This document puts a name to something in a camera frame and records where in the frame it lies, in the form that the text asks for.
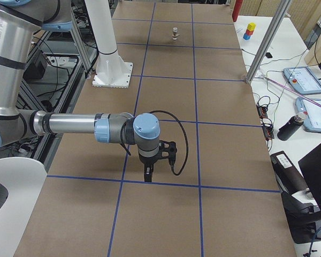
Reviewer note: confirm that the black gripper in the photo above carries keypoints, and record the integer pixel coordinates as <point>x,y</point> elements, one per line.
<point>147,160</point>

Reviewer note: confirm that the white PPR valve with handle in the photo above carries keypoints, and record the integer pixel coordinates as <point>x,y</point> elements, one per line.
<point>175,34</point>

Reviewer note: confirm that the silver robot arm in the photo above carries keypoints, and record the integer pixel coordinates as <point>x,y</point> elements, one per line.
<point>19,20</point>

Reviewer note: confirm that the small electronics board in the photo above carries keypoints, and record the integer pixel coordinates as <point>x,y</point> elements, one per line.
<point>262,111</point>

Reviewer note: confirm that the black cylindrical bottle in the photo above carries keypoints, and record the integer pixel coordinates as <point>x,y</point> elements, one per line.
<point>294,123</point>

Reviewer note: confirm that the stacked coloured blocks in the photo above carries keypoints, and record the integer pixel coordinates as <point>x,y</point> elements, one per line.
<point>249,31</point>

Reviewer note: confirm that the near teach pendant tablet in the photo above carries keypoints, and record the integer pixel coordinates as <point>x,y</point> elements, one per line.
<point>313,121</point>

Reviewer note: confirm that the teach pendant tablet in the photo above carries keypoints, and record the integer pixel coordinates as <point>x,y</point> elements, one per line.
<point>302,80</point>
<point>313,121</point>

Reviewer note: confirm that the far teach pendant tablet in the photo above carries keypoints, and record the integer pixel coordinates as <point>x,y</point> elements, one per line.
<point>302,80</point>

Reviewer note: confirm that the red fire extinguisher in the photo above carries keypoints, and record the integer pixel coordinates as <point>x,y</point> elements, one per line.
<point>236,9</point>

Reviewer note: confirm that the white central pedestal column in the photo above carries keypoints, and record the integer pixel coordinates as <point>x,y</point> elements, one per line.
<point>111,70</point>

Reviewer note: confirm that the aluminium frame post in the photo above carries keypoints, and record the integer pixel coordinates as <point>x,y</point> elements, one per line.
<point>267,39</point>

